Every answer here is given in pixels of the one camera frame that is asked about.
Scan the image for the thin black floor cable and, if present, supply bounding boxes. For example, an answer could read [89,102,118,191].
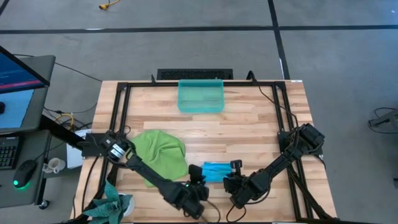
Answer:
[14,54,103,83]

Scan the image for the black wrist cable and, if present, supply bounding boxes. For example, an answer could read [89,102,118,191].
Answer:
[201,198,222,223]
[226,203,247,223]

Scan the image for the black hanging table cable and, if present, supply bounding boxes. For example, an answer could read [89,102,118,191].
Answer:
[81,156,100,215]

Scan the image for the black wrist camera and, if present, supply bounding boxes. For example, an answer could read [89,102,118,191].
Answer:
[183,200,205,220]
[229,195,247,210]

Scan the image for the dark green cloth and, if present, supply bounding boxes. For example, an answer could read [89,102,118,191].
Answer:
[81,179,134,224]

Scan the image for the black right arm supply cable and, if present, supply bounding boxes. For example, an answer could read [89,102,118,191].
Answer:
[247,70,301,131]

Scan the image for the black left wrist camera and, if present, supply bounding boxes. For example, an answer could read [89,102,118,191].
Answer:
[183,200,205,220]

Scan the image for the grey desk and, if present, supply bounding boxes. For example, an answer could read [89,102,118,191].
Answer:
[0,129,52,208]

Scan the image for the white round bowl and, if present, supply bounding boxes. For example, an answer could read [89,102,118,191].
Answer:
[119,192,136,218]

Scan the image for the computer monitor with blue screen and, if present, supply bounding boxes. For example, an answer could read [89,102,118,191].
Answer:
[0,45,56,135]

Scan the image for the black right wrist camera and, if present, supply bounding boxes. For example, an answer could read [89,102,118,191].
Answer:
[229,195,247,210]

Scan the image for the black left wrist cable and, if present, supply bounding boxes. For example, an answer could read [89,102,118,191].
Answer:
[201,198,222,223]

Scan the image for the black backlit keyboard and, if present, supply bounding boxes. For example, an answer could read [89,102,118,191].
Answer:
[0,136,20,170]

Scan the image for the yellow coiled cable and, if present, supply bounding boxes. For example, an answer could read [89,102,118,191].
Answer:
[54,113,76,131]

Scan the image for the teal translucent plastic basket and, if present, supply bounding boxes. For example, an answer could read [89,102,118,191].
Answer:
[177,78,225,114]

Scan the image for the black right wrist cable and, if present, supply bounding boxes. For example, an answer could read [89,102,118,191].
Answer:
[226,203,247,223]

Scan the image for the green microfiber towel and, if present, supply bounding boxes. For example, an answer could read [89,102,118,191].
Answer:
[129,129,187,189]

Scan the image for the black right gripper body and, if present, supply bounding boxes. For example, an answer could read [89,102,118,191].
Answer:
[223,174,251,200]

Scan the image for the black desk support bar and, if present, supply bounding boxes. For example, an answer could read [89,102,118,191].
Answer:
[39,114,86,150]

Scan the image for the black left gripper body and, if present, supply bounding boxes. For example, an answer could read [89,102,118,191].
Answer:
[182,181,210,205]

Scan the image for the white mug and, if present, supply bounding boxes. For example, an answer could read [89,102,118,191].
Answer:
[42,157,67,174]

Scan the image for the black computer mouse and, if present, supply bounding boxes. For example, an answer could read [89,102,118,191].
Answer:
[12,159,38,189]

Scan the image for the blue microfiber towel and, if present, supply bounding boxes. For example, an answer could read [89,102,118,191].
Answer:
[201,161,234,184]

